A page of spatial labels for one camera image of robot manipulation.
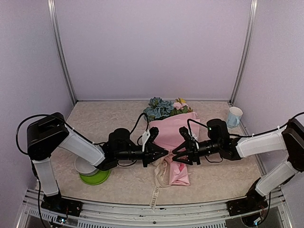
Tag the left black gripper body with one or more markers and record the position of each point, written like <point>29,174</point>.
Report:
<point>125,155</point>

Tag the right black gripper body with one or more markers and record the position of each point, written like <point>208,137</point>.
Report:
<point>215,145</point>

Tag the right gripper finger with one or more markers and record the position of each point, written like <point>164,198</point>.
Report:
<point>182,149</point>
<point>182,159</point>

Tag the beige printed ribbon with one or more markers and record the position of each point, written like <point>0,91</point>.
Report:
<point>161,167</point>

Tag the pink wrapping paper sheet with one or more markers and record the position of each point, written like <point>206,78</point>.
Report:
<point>169,138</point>

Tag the blue fake flower bunch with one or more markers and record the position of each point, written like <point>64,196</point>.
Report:
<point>158,109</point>

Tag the pale pink fake flower stem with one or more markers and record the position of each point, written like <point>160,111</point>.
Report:
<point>183,108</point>

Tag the yellow fake flower stem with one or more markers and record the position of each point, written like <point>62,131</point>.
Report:
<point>180,100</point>

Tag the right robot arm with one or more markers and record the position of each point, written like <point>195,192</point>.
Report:
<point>288,137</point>

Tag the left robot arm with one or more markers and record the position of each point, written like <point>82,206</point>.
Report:
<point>52,131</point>

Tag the light blue mug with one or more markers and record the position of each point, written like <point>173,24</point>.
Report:
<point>234,117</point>

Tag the green plastic plate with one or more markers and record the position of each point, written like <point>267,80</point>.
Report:
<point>98,178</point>

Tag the white ceramic bowl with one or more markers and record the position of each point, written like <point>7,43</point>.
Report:
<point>84,168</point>

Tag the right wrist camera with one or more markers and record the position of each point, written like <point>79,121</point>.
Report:
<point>189,141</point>

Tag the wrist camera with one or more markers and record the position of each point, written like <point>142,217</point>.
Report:
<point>148,136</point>
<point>189,141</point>

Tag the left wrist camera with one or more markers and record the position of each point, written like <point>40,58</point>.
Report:
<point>148,136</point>

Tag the front aluminium rail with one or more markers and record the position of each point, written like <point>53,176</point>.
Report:
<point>95,214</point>

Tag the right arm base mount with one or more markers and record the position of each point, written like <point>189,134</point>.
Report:
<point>246,205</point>

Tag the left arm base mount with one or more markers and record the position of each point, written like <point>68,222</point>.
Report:
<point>68,207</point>

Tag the right aluminium frame post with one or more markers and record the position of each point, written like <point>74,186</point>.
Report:
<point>245,51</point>

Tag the aluminium frame post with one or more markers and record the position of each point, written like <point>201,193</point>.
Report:
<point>245,51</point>
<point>56,31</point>

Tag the left aluminium frame post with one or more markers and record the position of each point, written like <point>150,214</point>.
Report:
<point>56,31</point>

